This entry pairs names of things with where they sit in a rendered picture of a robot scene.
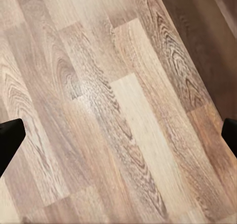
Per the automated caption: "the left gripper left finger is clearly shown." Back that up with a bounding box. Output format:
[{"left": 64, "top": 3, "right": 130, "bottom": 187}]
[{"left": 0, "top": 118, "right": 26, "bottom": 178}]

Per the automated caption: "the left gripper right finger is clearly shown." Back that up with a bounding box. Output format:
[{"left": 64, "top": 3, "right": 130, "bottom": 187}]
[{"left": 221, "top": 118, "right": 237, "bottom": 158}]

